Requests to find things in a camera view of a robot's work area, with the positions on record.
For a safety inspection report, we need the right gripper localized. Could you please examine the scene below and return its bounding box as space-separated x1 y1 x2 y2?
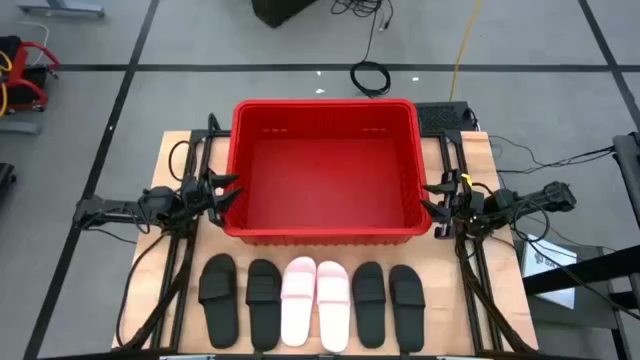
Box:
420 168 486 240

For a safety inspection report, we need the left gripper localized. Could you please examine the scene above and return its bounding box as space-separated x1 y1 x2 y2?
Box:
178 168 245 227

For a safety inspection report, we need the black slide sandal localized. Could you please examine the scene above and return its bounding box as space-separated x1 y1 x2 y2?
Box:
388 264 427 354
198 253 240 350
245 258 283 352
351 260 387 350

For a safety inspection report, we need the pink slide sandal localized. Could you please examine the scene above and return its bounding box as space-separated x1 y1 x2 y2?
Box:
316 260 352 353
280 256 318 348

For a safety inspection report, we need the red plastic bin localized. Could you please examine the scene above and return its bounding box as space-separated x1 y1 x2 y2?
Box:
223 98 433 247

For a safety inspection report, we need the black perforated box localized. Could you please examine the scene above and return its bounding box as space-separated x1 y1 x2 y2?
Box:
414 101 477 135

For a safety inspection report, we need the white printed box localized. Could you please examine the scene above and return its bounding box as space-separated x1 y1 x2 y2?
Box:
519 233 579 310

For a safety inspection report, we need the black side table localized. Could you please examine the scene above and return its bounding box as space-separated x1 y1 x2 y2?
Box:
522 244 640 360

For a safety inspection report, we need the grey metal base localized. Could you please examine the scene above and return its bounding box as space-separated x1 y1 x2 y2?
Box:
0 118 41 137
18 0 107 20

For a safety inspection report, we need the red cart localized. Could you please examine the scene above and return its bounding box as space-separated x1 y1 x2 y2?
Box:
0 34 62 119

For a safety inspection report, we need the black cable loop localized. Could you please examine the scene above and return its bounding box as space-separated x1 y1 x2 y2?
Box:
167 139 194 183

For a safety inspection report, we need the thin black cable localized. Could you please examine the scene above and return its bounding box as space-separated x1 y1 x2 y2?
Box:
488 134 617 175

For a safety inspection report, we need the thick black cable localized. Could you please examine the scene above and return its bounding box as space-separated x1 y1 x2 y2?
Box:
115 232 170 349

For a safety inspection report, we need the black coiled cable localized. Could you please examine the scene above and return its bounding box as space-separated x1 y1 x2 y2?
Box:
349 0 394 99

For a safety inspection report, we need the yellow cable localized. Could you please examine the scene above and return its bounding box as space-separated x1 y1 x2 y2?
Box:
448 0 485 103

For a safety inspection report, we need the dark grey post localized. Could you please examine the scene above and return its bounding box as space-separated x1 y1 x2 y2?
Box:
612 132 640 226

